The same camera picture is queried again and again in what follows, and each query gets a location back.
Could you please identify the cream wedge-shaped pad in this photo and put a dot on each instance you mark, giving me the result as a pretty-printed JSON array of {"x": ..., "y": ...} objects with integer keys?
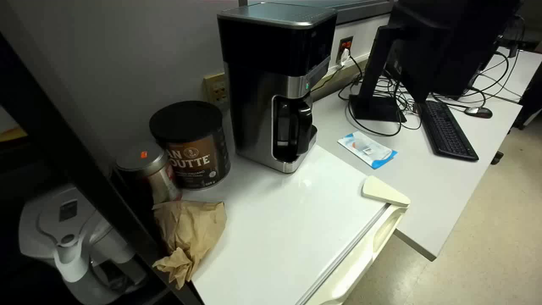
[{"x": 383, "y": 190}]

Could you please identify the black and steel coffee machine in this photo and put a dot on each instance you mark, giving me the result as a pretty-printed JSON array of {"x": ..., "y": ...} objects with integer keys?
[{"x": 264, "y": 51}]

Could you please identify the white water filter pitcher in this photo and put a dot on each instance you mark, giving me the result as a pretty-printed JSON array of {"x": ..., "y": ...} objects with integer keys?
[{"x": 56, "y": 226}]

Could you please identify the steel canister with orange dot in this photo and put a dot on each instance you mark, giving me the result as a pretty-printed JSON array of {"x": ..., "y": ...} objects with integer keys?
[{"x": 152, "y": 170}]

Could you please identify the black computer keyboard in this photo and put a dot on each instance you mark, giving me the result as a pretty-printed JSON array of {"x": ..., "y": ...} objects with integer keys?
[{"x": 449, "y": 132}]

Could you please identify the blue and white wipes packet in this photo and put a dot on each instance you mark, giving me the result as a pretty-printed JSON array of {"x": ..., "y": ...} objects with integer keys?
[{"x": 366, "y": 149}]

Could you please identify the black computer mouse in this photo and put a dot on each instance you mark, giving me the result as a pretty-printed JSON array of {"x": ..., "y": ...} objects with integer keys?
[{"x": 478, "y": 112}]

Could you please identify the black computer monitor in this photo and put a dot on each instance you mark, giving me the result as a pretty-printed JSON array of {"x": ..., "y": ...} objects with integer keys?
[{"x": 433, "y": 44}]

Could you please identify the beige wall outlet plate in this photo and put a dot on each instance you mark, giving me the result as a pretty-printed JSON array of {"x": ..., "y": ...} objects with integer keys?
[{"x": 215, "y": 87}]

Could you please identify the crumpled brown paper bag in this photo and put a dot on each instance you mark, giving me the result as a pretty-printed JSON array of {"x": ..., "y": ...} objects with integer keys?
[{"x": 188, "y": 231}]

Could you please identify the brown coffee can black lid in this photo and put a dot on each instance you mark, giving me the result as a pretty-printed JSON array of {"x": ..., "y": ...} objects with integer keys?
[{"x": 191, "y": 153}]

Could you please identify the red-framed wall power socket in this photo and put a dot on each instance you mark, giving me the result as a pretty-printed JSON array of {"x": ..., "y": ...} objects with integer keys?
[{"x": 344, "y": 48}]

